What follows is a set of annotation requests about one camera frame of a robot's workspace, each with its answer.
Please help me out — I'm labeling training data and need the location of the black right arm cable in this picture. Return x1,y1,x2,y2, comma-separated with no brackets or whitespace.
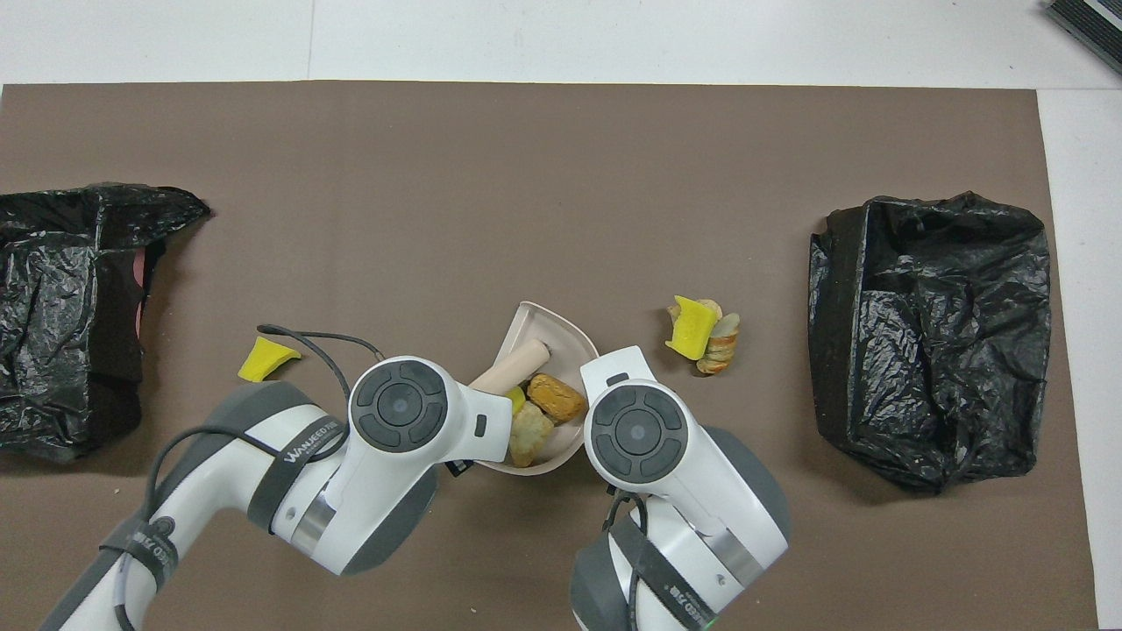
600,491,654,562

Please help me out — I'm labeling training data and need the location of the pink plastic bin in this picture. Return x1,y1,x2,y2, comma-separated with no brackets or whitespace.
131,247,150,338

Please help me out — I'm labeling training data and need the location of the pale stone-like chunk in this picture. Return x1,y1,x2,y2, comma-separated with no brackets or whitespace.
508,401,556,468

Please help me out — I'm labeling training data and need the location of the large yellow sponge piece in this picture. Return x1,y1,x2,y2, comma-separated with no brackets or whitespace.
664,296,720,361

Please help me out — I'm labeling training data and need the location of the beige hand brush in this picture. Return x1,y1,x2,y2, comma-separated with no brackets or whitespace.
467,340,551,395

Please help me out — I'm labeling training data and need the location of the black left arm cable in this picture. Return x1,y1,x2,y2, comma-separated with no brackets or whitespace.
114,324,387,631

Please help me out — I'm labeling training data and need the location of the beige plastic dustpan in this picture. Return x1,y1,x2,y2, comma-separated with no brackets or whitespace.
469,301,601,477

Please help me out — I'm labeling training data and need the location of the black bag lined bin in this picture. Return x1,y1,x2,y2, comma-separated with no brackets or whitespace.
0,182,213,464
806,191,1053,494

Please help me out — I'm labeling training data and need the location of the sliced tan bread piece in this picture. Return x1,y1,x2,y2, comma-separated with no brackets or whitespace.
697,312,742,376

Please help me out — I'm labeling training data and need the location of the brown table mat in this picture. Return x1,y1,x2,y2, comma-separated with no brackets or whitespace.
0,82,1101,631

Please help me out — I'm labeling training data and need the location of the brown bread roll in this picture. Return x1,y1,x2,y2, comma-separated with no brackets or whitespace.
528,374,590,426

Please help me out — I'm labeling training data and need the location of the dark ribbed object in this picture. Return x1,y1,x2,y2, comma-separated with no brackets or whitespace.
1045,0,1122,75

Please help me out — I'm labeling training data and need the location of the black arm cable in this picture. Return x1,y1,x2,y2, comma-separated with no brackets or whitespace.
600,491,654,562
114,324,387,631

